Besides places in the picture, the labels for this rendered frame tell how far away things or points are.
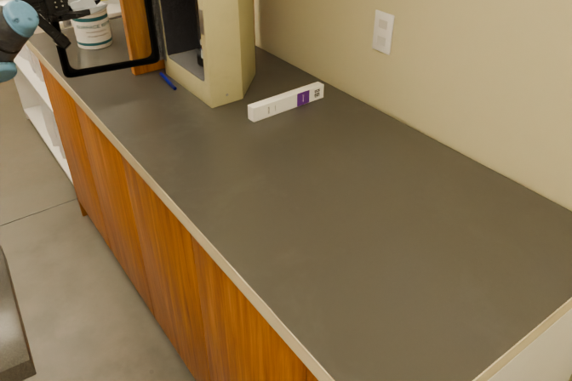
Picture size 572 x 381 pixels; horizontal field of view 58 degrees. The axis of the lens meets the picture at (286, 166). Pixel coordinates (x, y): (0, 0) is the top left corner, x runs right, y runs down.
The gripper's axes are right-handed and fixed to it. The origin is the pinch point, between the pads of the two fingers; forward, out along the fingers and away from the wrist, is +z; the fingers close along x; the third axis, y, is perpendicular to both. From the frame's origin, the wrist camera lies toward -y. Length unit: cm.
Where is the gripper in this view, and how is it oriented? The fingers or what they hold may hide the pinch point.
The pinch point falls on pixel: (100, 5)
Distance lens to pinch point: 155.8
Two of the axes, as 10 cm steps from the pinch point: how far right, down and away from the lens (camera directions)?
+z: 8.2, -3.5, 4.6
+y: -0.4, -8.3, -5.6
